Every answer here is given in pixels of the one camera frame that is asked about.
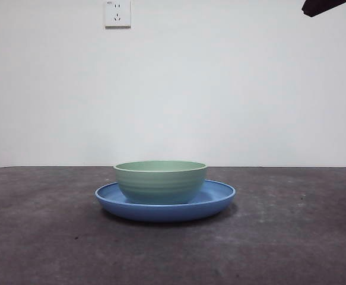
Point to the white wall socket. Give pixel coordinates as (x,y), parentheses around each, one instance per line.
(117,14)

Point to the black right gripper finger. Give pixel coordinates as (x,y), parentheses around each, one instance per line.
(321,6)

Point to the blue plate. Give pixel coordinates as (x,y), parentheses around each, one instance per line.
(166,212)

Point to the green bowl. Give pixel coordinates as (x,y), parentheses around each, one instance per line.
(161,184)

